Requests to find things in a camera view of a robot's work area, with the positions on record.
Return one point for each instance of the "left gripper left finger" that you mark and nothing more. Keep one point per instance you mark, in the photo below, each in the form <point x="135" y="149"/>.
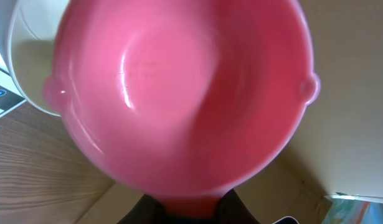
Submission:
<point x="146" y="211"/>

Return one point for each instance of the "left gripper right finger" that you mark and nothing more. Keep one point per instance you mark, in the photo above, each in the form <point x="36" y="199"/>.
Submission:
<point x="231" y="210"/>

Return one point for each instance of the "pink scoop with blue handle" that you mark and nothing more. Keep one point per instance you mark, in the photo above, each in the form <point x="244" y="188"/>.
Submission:
<point x="182" y="99"/>

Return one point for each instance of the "white digital kitchen scale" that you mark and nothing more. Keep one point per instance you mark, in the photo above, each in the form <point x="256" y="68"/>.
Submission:
<point x="10" y="97"/>

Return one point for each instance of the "white plastic bowl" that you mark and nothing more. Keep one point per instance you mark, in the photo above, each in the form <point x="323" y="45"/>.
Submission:
<point x="30" y="45"/>

